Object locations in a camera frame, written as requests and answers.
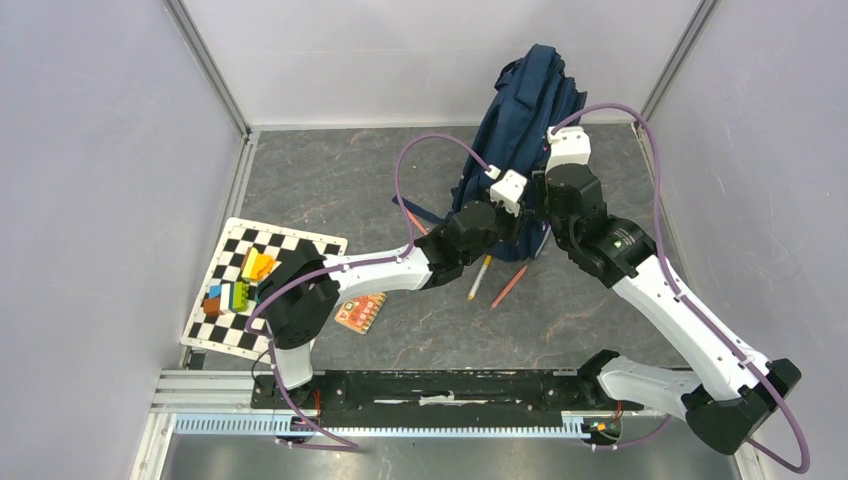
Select yellow white marker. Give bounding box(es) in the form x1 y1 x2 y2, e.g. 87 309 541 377
467 255 493 301

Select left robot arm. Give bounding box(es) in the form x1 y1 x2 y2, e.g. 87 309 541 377
254 201 529 408

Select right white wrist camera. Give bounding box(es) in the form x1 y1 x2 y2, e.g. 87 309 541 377
545 126 591 170

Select aluminium frame rail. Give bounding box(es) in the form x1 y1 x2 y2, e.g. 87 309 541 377
150 370 750 440

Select colourful blocks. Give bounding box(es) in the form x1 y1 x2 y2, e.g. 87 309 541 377
201 247 276 317

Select orange pencil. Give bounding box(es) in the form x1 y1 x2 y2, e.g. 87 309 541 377
406 211 429 235
490 265 528 309

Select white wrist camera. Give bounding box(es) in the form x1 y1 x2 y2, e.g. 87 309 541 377
545 126 591 170
484 165 528 217

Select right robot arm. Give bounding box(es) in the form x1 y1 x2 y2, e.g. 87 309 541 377
533 164 802 455

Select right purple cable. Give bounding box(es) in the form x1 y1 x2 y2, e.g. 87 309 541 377
549 102 812 475

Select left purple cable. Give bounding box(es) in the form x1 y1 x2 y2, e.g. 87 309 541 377
245 133 501 453

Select checkerboard calibration board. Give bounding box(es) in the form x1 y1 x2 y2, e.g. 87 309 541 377
180 217 350 362

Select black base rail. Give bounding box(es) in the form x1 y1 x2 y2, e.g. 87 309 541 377
289 369 644 428

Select navy blue backpack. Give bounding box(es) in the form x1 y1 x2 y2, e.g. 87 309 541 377
404 44 587 262

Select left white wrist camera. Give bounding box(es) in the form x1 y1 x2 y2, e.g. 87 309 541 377
484 165 528 217

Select purple cable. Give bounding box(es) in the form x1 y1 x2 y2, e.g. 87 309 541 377
245 133 501 453
549 102 812 475

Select orange card pack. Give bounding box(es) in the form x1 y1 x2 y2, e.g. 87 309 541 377
334 292 386 335

